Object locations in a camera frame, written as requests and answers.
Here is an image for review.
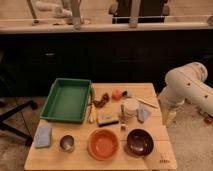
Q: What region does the wooden stick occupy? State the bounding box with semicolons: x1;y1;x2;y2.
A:
135;98;158;109

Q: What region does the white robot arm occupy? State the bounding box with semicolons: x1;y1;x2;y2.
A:
158;62;213;126

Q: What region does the white round container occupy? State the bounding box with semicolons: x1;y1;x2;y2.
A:
123;98;139;116

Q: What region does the small metal cup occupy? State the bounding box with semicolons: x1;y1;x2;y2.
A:
60;135;75;152

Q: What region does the dark purple bowl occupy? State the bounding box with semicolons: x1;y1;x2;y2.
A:
127;129;154;156

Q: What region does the light blue cloth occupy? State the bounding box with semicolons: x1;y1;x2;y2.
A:
137;105;151;123

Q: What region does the black office chair base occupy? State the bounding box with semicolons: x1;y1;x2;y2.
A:
0;100;38;146

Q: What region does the orange bowl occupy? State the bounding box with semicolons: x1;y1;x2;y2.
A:
88;129;119;161

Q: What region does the orange ball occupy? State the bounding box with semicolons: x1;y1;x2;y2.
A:
112;90;122;100

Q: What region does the green plastic tray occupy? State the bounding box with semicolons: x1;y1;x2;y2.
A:
40;78;91;124

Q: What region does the light blue sponge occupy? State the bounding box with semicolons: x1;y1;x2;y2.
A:
35;125;52;148

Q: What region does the brown beaded chain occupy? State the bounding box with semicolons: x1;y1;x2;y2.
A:
92;92;111;108

